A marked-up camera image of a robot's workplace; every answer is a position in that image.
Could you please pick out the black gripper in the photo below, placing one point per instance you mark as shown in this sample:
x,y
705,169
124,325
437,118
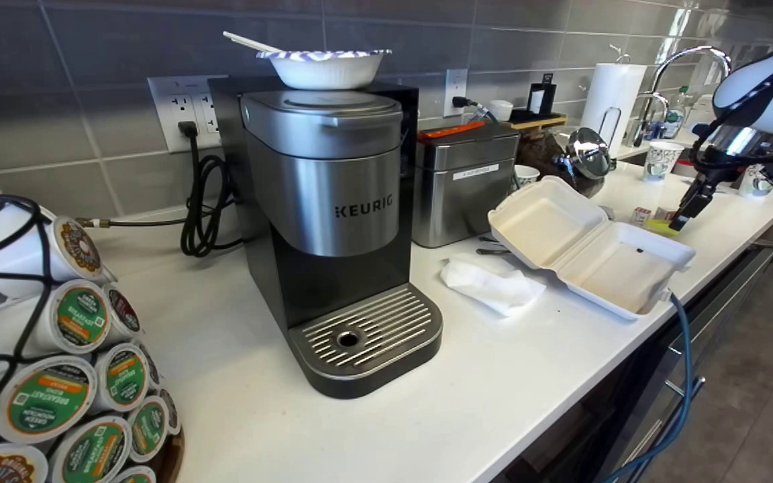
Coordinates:
x,y
736,152

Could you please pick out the small yellow block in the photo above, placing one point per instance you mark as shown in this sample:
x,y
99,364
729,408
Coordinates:
x,y
662,230

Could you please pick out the small red white block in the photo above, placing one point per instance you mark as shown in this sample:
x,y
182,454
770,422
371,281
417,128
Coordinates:
x,y
641,215

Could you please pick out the white styrofoam clamshell lunch pack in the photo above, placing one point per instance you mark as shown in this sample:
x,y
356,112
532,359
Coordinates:
x,y
583,245

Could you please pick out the patterned paper cup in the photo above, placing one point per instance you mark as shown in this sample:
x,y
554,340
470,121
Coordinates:
x,y
758,184
662,163

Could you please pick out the metal paper towel holder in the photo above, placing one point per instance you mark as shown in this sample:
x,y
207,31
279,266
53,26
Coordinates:
x,y
611,128

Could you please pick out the white paper towel roll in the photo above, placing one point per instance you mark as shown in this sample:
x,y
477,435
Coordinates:
x,y
613,96

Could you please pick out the chrome sink faucet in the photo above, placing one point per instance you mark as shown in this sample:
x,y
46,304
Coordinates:
x,y
687,57

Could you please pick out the small white paper cup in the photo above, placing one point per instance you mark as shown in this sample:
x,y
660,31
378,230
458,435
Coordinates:
x,y
527,176

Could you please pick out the wooden countertop organizer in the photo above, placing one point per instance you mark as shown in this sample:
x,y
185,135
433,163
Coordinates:
x,y
539,121

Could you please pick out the black box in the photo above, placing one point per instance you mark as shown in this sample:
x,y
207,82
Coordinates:
x,y
540,96

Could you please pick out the small white container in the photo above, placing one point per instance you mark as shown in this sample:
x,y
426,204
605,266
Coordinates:
x,y
500,109

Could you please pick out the crumpled white napkin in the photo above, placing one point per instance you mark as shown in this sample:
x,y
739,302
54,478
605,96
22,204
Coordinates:
x,y
489,285

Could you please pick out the Keurig coffee machine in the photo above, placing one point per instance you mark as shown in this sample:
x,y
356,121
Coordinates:
x,y
335,196

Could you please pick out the white disposable bowl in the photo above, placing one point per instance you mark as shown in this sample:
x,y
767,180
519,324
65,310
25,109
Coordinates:
x,y
323,70

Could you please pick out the white plastic spoon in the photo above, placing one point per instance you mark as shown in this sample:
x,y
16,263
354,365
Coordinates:
x,y
248,42

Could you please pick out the dark lid coffee pod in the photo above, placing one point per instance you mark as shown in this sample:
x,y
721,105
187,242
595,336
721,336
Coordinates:
x,y
124,310

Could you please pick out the green lid coffee pod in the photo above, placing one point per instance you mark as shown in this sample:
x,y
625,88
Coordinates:
x,y
92,453
124,376
44,400
150,427
81,314

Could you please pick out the white single wall outlet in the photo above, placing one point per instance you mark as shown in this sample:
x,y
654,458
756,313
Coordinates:
x,y
454,85

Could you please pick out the white double wall outlet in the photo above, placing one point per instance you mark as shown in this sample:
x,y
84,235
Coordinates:
x,y
182,102

